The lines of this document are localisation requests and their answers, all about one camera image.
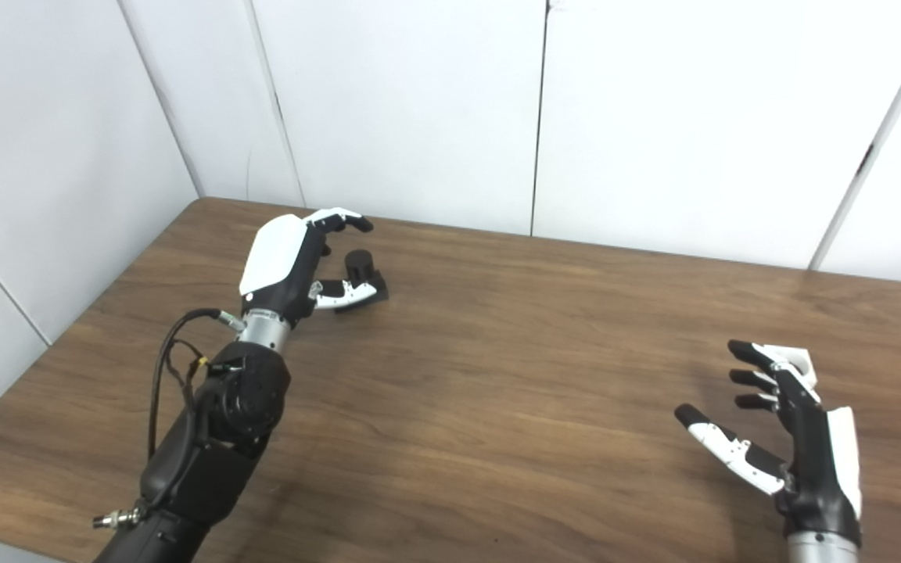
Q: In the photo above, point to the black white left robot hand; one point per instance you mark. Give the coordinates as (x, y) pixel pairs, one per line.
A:
(274, 254)

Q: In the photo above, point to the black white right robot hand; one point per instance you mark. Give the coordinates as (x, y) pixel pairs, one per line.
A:
(818, 469)

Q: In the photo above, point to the black peg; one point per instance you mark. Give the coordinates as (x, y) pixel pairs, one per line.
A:
(360, 266)

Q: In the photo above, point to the white square piece with hole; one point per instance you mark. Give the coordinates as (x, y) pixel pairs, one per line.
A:
(802, 361)

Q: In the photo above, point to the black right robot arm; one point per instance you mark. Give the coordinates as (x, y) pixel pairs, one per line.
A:
(822, 550)

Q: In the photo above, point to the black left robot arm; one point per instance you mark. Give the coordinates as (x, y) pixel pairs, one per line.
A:
(208, 461)

